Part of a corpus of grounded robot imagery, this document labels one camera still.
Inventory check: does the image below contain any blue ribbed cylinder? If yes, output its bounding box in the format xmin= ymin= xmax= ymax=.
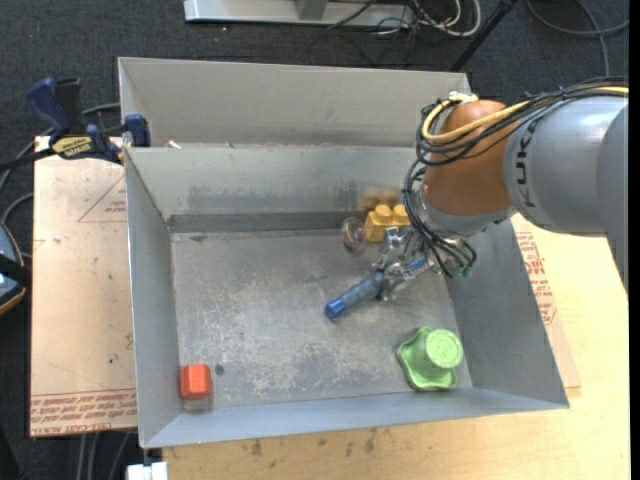
xmin=323 ymin=270 xmax=386 ymax=322

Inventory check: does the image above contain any yellow toy building block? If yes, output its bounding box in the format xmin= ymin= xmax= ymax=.
xmin=363 ymin=203 xmax=413 ymax=243

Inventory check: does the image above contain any clear glass thing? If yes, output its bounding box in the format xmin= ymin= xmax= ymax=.
xmin=341 ymin=216 xmax=369 ymax=254

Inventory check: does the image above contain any green flower-shaped cup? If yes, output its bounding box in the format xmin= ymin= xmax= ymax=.
xmin=396 ymin=325 xmax=465 ymax=393

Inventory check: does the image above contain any grey metal bin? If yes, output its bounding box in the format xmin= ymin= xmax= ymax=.
xmin=117 ymin=56 xmax=571 ymax=450

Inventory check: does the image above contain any clear jar with orange cap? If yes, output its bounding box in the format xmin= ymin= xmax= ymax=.
xmin=178 ymin=363 xmax=214 ymax=413

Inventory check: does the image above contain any brown cardboard board, red print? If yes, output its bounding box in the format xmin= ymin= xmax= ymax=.
xmin=29 ymin=135 xmax=584 ymax=439

